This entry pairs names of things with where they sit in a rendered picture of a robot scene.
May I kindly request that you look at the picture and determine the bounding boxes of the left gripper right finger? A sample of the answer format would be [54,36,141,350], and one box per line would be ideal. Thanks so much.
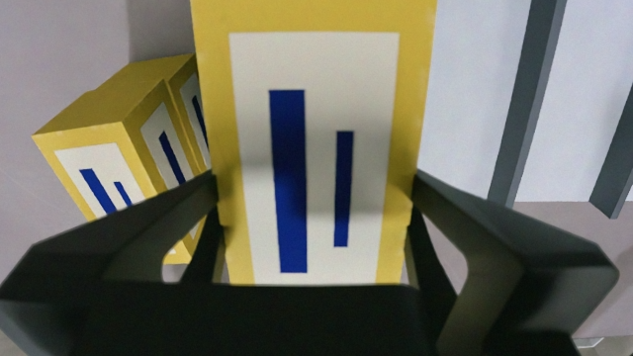
[403,168,620,356]

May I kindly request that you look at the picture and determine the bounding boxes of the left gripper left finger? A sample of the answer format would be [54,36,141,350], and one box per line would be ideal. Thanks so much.
[10,168,226,283]

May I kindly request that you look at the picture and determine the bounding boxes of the yellow butter carton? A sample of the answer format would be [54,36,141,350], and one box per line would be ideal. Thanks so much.
[32,78,207,264]
[191,0,438,284]
[96,53,212,174]

